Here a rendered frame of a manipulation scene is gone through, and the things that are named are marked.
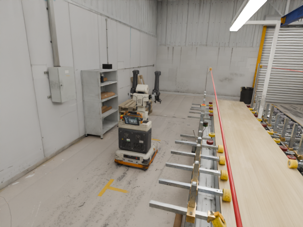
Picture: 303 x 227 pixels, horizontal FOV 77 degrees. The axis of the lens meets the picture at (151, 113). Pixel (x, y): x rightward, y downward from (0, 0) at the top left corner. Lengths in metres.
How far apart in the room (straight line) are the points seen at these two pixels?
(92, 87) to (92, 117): 0.71
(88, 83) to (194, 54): 6.64
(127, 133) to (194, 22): 7.77
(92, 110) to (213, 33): 7.24
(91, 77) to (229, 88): 7.31
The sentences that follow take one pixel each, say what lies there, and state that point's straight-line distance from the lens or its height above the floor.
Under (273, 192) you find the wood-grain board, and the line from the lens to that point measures 1.81.
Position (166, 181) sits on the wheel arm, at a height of 0.96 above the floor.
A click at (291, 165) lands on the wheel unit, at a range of 2.23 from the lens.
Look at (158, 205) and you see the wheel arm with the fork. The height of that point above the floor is 0.96.
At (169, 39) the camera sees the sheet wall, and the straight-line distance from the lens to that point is 10.22.
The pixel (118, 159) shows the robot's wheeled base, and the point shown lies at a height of 0.14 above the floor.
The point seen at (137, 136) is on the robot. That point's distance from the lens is 3.20.
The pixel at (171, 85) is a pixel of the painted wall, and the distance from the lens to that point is 10.20.
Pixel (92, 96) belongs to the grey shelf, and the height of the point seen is 1.00.
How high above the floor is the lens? 1.86
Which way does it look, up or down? 17 degrees down
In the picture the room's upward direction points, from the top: 2 degrees clockwise
